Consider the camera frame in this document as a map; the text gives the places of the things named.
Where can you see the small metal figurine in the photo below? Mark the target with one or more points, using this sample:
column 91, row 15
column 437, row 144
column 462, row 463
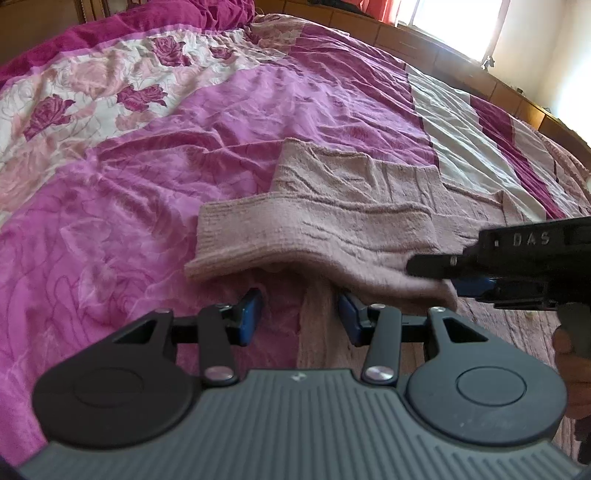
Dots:
column 488, row 63

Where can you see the person's right hand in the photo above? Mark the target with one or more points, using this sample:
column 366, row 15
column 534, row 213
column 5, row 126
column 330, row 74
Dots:
column 575, row 371

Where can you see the long wooden drawer cabinet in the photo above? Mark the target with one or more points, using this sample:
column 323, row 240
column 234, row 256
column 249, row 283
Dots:
column 437, row 60

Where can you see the orange and cream curtain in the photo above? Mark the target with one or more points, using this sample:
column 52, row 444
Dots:
column 385, row 11

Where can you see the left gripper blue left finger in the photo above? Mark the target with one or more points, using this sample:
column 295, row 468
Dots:
column 221, row 326

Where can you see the pink knitted cardigan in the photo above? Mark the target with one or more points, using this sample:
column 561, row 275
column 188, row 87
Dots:
column 343, row 218

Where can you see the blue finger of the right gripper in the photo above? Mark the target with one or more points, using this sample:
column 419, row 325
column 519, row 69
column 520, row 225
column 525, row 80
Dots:
column 473, row 287

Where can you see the black cloth on cabinet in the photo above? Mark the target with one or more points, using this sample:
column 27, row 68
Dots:
column 339, row 4

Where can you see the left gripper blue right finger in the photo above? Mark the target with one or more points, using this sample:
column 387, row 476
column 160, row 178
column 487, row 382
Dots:
column 379, row 327

